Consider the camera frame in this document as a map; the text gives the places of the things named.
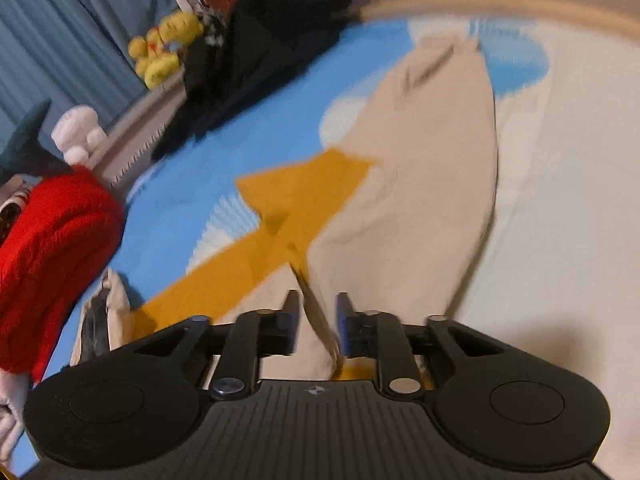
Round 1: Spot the beige and mustard jacket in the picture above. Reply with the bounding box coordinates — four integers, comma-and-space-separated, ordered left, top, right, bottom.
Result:
69, 31, 501, 384

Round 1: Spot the black clothes pile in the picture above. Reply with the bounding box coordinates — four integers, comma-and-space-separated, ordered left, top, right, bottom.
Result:
151, 0, 354, 162

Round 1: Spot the blue white patterned bedsheet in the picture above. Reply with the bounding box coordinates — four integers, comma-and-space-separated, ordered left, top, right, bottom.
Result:
111, 18, 639, 479

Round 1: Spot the red folded blanket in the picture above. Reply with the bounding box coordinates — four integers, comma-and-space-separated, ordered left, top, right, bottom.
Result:
1, 166, 125, 382

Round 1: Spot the white folded quilt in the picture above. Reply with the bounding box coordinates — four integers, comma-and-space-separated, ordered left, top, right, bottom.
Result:
0, 370, 30, 467

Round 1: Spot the white plush toy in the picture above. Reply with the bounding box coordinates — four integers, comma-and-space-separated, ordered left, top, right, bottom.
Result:
51, 105, 107, 166

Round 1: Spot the blue shark plush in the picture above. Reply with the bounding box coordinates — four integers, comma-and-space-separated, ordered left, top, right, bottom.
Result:
1, 99, 72, 185

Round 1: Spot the yellow plush toy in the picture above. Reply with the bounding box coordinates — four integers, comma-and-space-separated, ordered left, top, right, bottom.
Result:
128, 11, 204, 89

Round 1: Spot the blue curtain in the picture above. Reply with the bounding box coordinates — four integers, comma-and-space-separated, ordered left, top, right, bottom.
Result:
0, 0, 176, 150

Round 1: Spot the wooden bed frame rail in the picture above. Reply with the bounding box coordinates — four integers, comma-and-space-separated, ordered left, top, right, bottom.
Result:
359, 0, 639, 42

